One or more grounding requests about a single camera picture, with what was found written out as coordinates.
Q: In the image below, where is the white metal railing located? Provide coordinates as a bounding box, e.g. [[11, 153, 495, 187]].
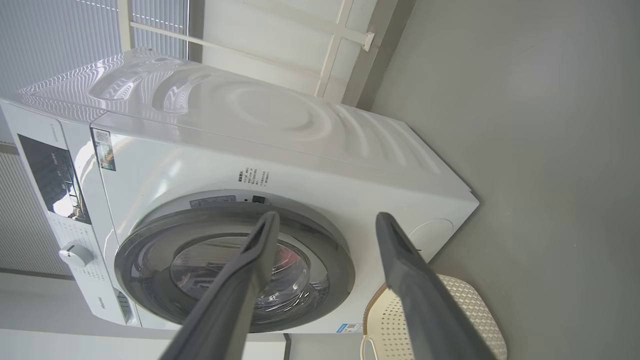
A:
[[117, 0, 376, 98]]

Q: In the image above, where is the white front-load washing machine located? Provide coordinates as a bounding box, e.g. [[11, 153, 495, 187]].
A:
[[0, 47, 480, 335]]

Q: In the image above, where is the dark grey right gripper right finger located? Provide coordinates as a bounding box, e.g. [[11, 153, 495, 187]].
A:
[[376, 212, 497, 360]]

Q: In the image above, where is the grey ribbed window blind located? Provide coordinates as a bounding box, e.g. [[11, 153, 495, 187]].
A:
[[0, 0, 189, 96]]

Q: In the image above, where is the white washing machine dial knob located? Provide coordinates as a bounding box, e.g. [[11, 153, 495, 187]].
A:
[[59, 242, 95, 268]]

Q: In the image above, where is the black glossy display control panel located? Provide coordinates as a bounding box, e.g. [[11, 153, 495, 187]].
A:
[[17, 134, 92, 225]]

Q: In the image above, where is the round white filter cover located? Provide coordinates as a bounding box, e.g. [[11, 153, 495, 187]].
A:
[[407, 218, 454, 253]]

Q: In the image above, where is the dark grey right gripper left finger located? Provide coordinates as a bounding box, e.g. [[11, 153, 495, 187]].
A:
[[160, 211, 280, 360]]

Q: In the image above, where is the red and white garment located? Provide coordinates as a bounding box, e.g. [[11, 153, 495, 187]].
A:
[[275, 242, 308, 276]]

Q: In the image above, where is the grey warning sticker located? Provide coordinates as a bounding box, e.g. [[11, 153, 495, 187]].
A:
[[190, 195, 237, 210]]

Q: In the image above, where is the black round washer door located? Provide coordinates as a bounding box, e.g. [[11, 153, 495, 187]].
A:
[[114, 202, 356, 333]]

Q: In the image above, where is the cream perforated laundry basket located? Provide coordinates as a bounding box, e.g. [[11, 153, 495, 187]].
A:
[[360, 274, 508, 360]]

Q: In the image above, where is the QR code sticker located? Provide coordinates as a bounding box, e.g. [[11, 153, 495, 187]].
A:
[[91, 128, 117, 172]]

